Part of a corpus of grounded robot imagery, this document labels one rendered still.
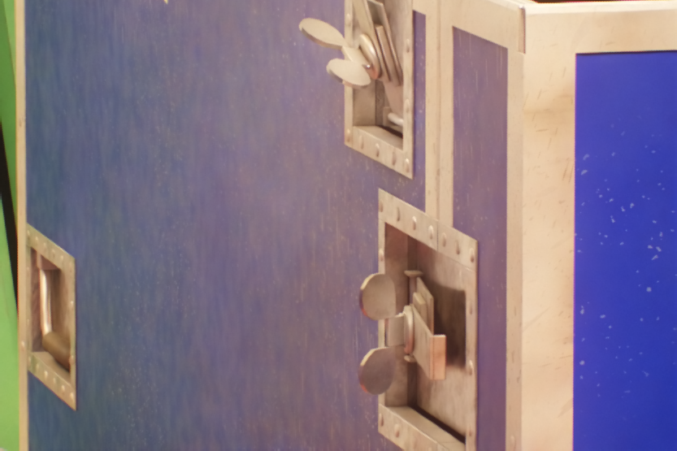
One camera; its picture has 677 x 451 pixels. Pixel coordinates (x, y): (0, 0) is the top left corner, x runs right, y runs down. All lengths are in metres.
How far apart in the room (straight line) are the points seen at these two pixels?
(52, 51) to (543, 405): 1.05
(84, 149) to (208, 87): 0.34
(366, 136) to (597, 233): 0.27
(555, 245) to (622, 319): 0.05
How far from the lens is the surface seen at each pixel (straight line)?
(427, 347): 2.54
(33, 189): 3.50
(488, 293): 2.48
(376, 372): 2.60
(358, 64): 2.63
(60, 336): 3.48
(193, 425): 3.08
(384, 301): 2.60
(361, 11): 2.64
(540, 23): 2.41
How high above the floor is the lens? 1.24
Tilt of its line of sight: 9 degrees down
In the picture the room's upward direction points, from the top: straight up
